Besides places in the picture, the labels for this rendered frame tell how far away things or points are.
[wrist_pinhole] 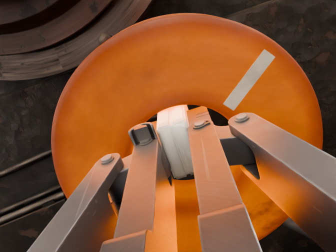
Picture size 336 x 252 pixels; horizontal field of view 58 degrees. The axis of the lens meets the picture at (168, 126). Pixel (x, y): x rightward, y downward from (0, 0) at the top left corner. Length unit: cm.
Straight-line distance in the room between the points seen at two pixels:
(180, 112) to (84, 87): 5
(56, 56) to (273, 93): 31
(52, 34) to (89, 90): 25
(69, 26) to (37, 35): 4
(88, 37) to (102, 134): 25
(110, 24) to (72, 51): 6
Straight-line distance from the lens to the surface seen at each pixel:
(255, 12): 51
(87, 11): 39
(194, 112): 17
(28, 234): 55
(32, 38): 41
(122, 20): 40
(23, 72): 45
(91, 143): 17
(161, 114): 16
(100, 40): 31
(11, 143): 61
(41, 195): 59
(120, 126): 16
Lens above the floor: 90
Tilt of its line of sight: 19 degrees down
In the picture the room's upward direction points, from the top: 20 degrees counter-clockwise
